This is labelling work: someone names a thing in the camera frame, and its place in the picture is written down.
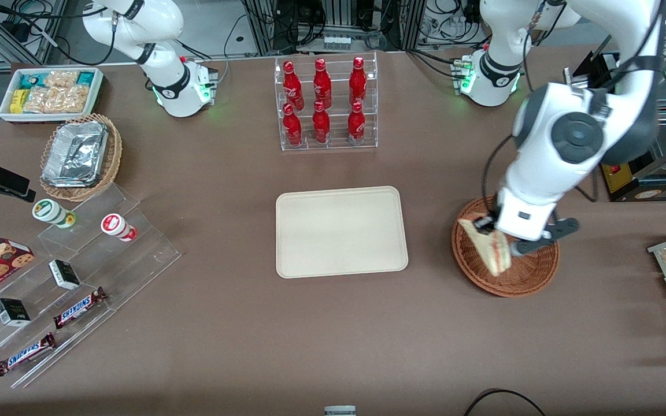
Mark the triangle sandwich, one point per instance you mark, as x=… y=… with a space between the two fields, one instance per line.
x=498 y=254

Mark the red cola bottle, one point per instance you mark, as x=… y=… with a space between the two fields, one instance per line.
x=358 y=81
x=292 y=127
x=356 y=124
x=292 y=86
x=321 y=124
x=322 y=84

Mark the small black carton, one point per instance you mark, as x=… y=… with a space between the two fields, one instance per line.
x=64 y=274
x=12 y=312

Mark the yellow snack packet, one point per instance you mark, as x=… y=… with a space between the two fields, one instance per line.
x=19 y=101

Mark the cream plastic tray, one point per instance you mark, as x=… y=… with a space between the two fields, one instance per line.
x=341 y=231

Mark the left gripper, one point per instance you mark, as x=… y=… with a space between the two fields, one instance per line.
x=485 y=223

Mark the teal snack packet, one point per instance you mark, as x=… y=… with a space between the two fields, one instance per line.
x=85 y=78
x=30 y=80

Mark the red lidded cup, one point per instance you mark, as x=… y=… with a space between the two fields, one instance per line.
x=116 y=225

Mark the aluminium foil tray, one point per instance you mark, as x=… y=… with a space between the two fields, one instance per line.
x=76 y=153

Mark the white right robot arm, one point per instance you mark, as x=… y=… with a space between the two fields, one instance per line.
x=159 y=58

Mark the light oval wicker basket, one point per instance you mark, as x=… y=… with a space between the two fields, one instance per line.
x=114 y=156

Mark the white power strip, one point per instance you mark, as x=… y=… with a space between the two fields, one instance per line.
x=337 y=43

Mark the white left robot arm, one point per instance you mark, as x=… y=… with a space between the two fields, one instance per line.
x=564 y=138

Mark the small grey device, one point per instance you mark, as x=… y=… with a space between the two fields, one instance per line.
x=340 y=411

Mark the clear acrylic bottle rack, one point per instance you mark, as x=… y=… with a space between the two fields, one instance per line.
x=339 y=141

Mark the Snickers chocolate bar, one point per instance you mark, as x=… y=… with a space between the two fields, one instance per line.
x=78 y=308
x=25 y=353

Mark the clear acrylic stepped stand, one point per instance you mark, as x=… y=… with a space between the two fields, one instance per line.
x=136 y=260

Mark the black glass food warmer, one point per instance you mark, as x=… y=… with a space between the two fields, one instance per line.
x=645 y=185

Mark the white rectangular snack bin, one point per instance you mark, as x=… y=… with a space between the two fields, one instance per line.
x=4 y=112

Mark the green lidded cup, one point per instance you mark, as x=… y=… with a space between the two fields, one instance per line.
x=50 y=211

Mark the round brown wicker basket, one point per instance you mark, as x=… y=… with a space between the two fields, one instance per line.
x=529 y=277

